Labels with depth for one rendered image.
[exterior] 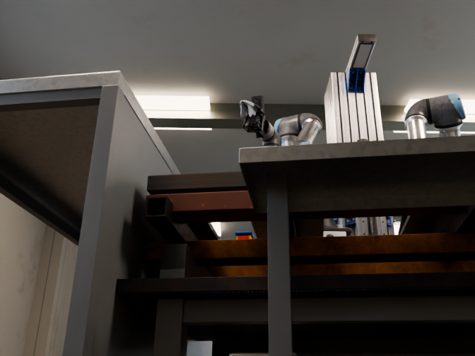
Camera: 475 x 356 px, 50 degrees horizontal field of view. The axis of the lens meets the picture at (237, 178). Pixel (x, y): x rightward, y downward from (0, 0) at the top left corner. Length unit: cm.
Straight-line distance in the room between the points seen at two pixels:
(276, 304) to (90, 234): 41
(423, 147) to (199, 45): 380
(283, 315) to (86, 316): 38
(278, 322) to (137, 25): 377
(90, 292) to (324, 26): 367
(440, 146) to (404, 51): 393
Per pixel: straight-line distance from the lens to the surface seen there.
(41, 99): 132
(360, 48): 272
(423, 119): 232
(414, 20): 455
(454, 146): 94
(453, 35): 481
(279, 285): 95
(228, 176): 126
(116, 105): 123
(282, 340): 93
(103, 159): 116
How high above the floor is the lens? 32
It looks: 24 degrees up
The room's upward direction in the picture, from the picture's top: 1 degrees clockwise
